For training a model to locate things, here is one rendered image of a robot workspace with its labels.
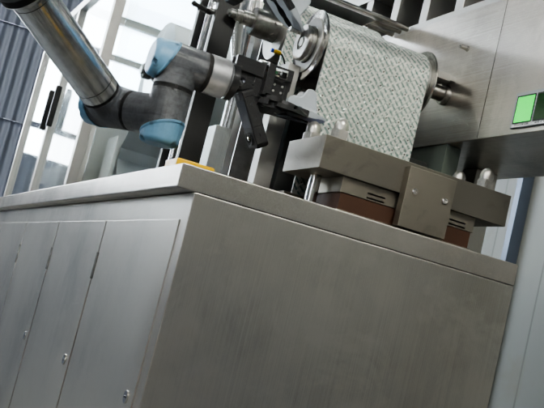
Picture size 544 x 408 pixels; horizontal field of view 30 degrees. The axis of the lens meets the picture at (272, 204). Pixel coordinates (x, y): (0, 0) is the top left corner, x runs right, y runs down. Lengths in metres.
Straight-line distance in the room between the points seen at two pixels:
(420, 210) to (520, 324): 2.28
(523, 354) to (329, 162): 2.35
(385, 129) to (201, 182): 0.56
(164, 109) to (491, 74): 0.67
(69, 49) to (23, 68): 3.25
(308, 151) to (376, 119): 0.27
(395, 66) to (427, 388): 0.66
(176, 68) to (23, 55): 3.23
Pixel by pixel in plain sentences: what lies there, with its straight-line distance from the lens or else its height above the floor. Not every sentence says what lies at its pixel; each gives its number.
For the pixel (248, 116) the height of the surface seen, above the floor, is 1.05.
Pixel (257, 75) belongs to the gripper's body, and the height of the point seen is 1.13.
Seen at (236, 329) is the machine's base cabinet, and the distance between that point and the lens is 1.63.
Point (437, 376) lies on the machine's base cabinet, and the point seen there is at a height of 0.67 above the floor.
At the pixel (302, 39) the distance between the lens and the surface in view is 2.05.
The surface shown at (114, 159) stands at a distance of 2.90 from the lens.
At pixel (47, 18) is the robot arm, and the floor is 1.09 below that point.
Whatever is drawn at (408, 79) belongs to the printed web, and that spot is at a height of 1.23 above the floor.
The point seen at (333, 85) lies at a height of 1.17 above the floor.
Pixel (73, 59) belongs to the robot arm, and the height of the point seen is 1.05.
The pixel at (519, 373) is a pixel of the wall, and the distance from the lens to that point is 4.00.
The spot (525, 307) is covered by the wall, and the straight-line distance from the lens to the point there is 4.06.
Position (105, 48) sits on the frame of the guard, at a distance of 2.92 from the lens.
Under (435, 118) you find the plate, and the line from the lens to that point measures 2.21.
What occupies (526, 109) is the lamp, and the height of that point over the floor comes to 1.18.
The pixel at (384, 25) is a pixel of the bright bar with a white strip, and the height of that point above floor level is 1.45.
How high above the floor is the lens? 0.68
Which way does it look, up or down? 7 degrees up
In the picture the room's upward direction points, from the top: 14 degrees clockwise
